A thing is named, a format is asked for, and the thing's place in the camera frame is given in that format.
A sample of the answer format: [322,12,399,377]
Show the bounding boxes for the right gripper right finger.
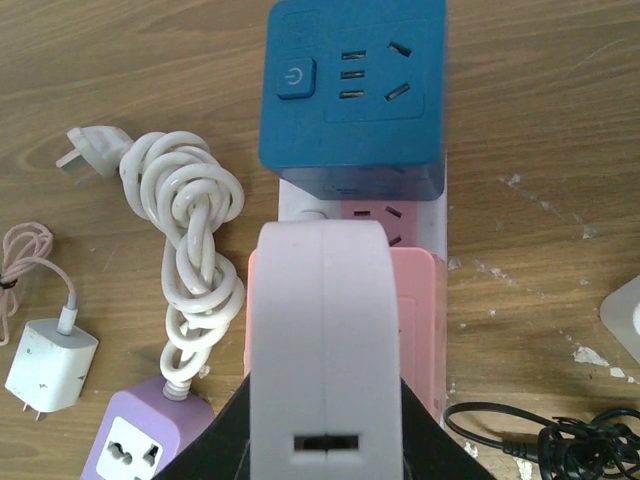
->
[400,379,495,480]

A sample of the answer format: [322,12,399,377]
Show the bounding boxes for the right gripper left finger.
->
[154,376,250,480]

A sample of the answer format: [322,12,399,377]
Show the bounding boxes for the small white adapter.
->
[249,220,404,479]

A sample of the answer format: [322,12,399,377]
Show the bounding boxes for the pink cube socket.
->
[246,247,446,440]

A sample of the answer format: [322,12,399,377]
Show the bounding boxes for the black charger with cable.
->
[443,402,639,479]

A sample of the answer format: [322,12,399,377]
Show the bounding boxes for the small white usb charger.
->
[5,319,99,417]

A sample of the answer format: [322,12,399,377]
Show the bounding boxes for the pink braided usb cable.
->
[0,221,81,346]

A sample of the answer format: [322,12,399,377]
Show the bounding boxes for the blue cube socket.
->
[258,0,447,201]

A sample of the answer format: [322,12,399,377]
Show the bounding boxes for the purple power strip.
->
[80,376,214,480]

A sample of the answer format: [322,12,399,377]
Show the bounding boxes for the white power strip green ports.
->
[599,277,640,362]

